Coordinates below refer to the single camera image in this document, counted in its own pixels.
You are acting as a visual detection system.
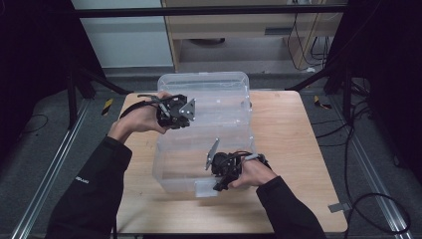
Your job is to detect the white cabinet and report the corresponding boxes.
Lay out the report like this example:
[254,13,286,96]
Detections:
[71,0,175,70]

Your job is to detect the black metal stand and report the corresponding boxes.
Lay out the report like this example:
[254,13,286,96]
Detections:
[284,61,353,124]
[65,62,134,131]

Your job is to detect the left hand-held gripper cable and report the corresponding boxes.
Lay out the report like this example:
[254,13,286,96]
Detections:
[118,93,167,120]

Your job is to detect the right hand-held gripper cable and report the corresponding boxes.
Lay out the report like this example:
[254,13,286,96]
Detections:
[232,150,272,168]

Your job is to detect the looped black floor cable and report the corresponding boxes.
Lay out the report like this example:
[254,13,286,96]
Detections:
[343,192,412,239]

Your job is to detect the black curtain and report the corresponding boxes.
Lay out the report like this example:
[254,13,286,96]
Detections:
[0,0,105,163]
[326,0,422,187]

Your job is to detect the person's right hand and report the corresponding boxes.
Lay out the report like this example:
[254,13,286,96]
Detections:
[228,158,279,190]

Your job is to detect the hanging black cables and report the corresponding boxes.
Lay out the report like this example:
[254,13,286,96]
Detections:
[286,12,333,73]

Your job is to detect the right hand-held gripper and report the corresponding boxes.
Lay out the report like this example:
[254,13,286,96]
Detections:
[204,136,247,193]

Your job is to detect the grey tape piece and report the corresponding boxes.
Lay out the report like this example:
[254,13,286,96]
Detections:
[327,201,352,214]

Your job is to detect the translucent plastic storage box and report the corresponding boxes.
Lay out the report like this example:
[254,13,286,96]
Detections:
[151,71,258,199]

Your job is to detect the yellow black hazard tape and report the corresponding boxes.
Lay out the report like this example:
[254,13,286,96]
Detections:
[101,98,114,117]
[313,95,333,111]

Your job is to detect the metal floor rail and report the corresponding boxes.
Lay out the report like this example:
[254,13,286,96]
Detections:
[330,95,416,239]
[10,99,92,239]

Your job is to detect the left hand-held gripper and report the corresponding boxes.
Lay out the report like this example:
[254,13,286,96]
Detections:
[155,94,197,130]

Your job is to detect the bundle of black floor cables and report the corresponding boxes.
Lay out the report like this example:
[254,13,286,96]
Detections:
[311,78,377,148]

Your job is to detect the hand-held gripper cable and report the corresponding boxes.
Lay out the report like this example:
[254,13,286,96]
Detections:
[232,150,272,168]
[118,93,167,120]

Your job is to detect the light wooden desk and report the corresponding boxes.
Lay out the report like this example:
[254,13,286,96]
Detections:
[160,0,349,73]

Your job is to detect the person's left hand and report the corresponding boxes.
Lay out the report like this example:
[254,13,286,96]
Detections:
[106,91,172,144]

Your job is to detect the thin black floor cable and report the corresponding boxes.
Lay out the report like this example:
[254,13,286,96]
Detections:
[19,114,50,135]

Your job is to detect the black horizontal frame bar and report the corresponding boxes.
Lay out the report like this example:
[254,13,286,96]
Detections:
[74,4,349,19]

